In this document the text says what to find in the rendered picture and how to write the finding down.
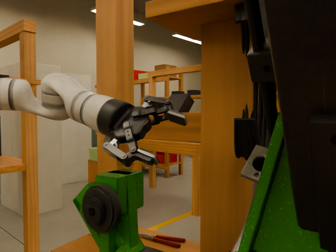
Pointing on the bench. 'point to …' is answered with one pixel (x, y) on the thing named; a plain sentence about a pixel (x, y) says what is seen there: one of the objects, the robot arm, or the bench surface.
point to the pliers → (163, 239)
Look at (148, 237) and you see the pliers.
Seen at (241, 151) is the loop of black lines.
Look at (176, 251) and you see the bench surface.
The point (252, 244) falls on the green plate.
